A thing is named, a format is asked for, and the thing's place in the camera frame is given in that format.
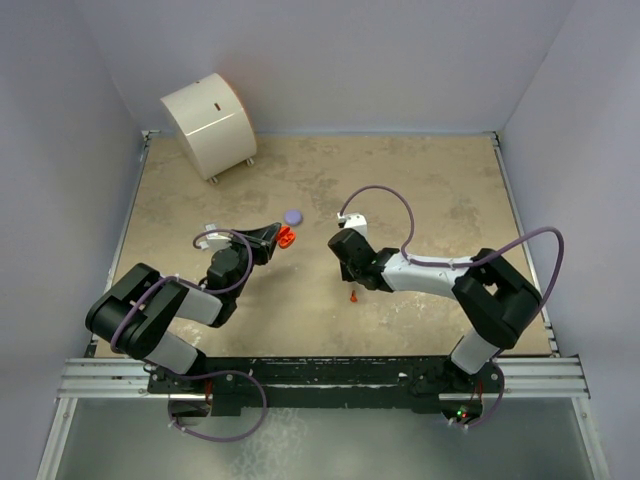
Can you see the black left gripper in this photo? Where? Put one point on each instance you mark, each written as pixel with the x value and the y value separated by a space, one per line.
pixel 266 234

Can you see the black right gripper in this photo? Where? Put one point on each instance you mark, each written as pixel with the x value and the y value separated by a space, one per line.
pixel 346 274

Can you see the orange earbud charging case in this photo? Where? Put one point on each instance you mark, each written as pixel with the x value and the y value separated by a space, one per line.
pixel 285 237

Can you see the lilac earbud charging case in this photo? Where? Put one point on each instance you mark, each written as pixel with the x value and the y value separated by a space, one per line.
pixel 293 217

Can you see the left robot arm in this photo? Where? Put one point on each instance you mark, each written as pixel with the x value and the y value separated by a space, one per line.
pixel 134 315

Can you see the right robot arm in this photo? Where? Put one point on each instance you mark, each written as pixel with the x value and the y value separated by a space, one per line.
pixel 498 301

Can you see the white cylindrical box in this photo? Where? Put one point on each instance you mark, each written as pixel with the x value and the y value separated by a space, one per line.
pixel 212 126

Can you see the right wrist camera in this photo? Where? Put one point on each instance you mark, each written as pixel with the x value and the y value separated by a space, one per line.
pixel 354 221

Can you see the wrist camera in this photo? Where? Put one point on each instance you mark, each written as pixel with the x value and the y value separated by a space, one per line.
pixel 211 239
pixel 354 221

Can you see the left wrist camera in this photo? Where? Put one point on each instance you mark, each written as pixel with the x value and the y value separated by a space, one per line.
pixel 211 239

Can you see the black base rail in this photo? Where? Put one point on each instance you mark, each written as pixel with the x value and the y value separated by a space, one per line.
pixel 420 384

